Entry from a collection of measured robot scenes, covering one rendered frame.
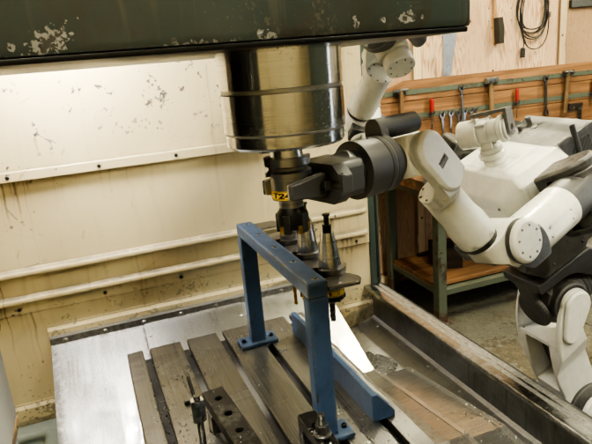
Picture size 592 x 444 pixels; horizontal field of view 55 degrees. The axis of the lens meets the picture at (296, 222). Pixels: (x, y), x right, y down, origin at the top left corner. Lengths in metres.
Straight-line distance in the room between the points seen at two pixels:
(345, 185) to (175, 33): 0.30
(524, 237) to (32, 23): 0.80
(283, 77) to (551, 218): 0.63
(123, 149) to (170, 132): 0.14
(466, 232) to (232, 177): 0.98
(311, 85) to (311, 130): 0.05
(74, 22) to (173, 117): 1.17
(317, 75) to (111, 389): 1.25
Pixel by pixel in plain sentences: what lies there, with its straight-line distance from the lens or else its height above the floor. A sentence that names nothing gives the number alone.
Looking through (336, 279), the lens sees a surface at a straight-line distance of 1.04.
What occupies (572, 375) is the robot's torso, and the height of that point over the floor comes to 0.73.
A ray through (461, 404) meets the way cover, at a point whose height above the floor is 0.73.
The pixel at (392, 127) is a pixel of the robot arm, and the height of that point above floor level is 1.49.
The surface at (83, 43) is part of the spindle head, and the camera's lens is 0.58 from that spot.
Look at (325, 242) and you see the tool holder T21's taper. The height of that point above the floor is 1.28.
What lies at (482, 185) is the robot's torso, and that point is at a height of 1.29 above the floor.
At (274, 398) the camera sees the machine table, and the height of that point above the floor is 0.90.
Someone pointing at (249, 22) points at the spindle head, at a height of 1.64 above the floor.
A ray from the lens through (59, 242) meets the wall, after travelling 1.77.
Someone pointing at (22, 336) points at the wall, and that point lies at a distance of 1.87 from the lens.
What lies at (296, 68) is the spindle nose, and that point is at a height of 1.59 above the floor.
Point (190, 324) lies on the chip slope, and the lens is 1.85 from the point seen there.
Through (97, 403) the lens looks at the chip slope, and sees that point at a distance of 1.71.
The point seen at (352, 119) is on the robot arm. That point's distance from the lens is 1.42.
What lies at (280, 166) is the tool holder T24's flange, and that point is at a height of 1.47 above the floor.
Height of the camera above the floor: 1.60
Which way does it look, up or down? 16 degrees down
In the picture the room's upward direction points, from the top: 5 degrees counter-clockwise
